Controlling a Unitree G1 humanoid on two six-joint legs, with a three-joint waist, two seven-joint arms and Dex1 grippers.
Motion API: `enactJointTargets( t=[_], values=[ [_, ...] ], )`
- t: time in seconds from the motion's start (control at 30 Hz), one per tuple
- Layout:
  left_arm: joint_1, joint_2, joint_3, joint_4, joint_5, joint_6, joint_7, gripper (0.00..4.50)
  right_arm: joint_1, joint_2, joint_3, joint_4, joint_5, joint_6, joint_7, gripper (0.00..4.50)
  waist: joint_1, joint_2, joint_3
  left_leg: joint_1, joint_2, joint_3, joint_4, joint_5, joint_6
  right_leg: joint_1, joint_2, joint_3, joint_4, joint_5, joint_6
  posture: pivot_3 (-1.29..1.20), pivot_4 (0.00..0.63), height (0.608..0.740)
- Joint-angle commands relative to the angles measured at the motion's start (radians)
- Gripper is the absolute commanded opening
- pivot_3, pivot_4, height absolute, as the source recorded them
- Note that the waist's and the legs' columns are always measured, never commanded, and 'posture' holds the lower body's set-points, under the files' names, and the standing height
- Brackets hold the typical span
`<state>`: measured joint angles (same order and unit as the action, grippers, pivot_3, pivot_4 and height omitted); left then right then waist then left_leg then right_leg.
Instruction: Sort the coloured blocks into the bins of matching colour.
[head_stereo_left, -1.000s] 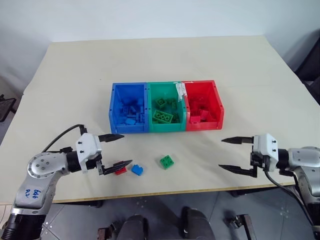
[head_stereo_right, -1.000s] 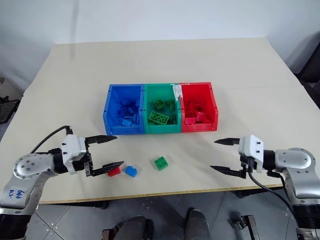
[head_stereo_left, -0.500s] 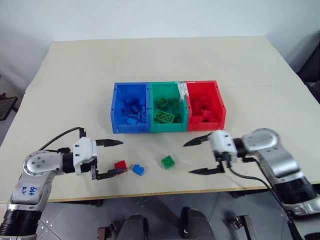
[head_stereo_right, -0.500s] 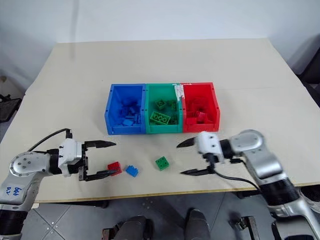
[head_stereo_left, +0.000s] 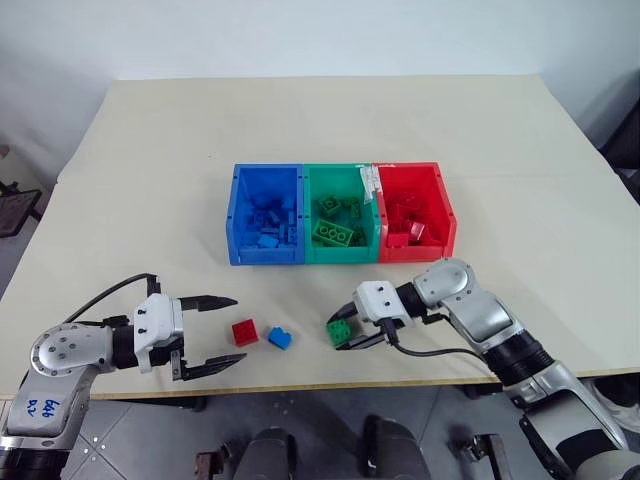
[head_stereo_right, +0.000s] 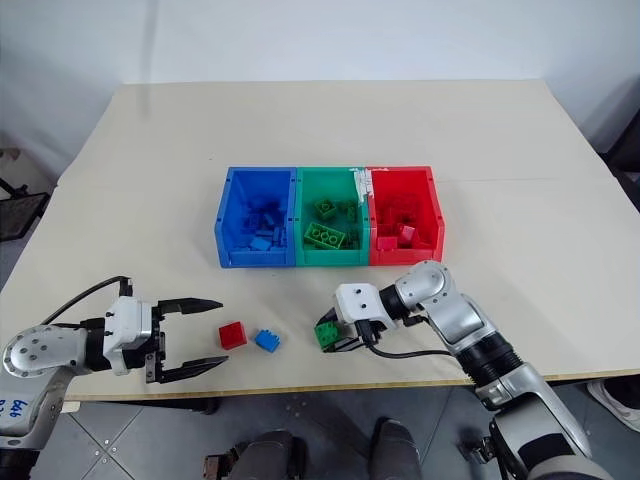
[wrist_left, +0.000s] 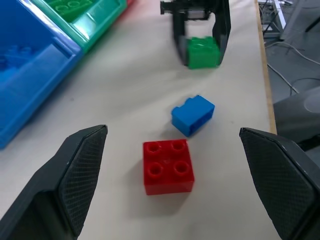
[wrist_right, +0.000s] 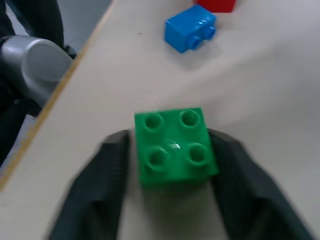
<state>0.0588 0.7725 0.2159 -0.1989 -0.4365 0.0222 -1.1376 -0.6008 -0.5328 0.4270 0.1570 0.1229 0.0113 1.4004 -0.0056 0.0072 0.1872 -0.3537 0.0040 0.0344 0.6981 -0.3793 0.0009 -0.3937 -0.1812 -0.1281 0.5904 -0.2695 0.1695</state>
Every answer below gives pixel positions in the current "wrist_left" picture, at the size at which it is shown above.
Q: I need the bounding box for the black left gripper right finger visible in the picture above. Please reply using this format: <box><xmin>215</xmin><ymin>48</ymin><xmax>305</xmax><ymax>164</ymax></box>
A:
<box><xmin>239</xmin><ymin>127</ymin><xmax>320</xmax><ymax>240</ymax></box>

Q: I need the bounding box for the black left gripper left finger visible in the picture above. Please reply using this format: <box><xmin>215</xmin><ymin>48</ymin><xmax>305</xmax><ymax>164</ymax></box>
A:
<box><xmin>0</xmin><ymin>124</ymin><xmax>109</xmax><ymax>240</ymax></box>

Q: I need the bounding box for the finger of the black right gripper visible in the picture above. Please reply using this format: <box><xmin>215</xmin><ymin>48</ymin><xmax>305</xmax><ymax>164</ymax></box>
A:
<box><xmin>171</xmin><ymin>11</ymin><xmax>191</xmax><ymax>67</ymax></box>
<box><xmin>211</xmin><ymin>0</ymin><xmax>232</xmax><ymax>66</ymax></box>

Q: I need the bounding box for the green toy building block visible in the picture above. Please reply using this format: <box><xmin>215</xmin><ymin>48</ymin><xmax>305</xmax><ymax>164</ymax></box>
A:
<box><xmin>46</xmin><ymin>0</ymin><xmax>95</xmax><ymax>23</ymax></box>
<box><xmin>186</xmin><ymin>35</ymin><xmax>221</xmax><ymax>70</ymax></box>

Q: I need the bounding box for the dark grey rounded housing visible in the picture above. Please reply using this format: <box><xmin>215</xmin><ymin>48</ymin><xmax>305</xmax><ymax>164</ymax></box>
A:
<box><xmin>272</xmin><ymin>85</ymin><xmax>320</xmax><ymax>152</ymax></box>

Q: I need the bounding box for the blue toy building block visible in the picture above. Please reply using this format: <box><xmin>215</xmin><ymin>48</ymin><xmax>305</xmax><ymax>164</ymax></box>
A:
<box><xmin>171</xmin><ymin>94</ymin><xmax>216</xmax><ymax>138</ymax></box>
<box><xmin>0</xmin><ymin>44</ymin><xmax>31</xmax><ymax>76</ymax></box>

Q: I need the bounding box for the green plastic bin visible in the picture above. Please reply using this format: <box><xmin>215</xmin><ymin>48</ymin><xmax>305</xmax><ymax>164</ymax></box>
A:
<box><xmin>31</xmin><ymin>0</ymin><xmax>129</xmax><ymax>55</ymax></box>

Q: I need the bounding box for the red toy building block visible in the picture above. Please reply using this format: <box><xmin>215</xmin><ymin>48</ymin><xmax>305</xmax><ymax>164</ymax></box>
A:
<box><xmin>142</xmin><ymin>138</ymin><xmax>196</xmax><ymax>196</ymax></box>

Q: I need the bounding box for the blue plastic bin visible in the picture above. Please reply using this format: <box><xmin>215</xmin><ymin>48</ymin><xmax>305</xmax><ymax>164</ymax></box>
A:
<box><xmin>0</xmin><ymin>0</ymin><xmax>84</xmax><ymax>151</ymax></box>

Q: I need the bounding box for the grey metal frame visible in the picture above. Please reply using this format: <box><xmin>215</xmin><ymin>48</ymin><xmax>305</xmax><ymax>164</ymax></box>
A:
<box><xmin>256</xmin><ymin>0</ymin><xmax>320</xmax><ymax>41</ymax></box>

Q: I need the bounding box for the white cable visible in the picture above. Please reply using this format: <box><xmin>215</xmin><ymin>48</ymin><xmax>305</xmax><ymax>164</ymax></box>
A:
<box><xmin>264</xmin><ymin>41</ymin><xmax>320</xmax><ymax>66</ymax></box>
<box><xmin>266</xmin><ymin>63</ymin><xmax>320</xmax><ymax>95</ymax></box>

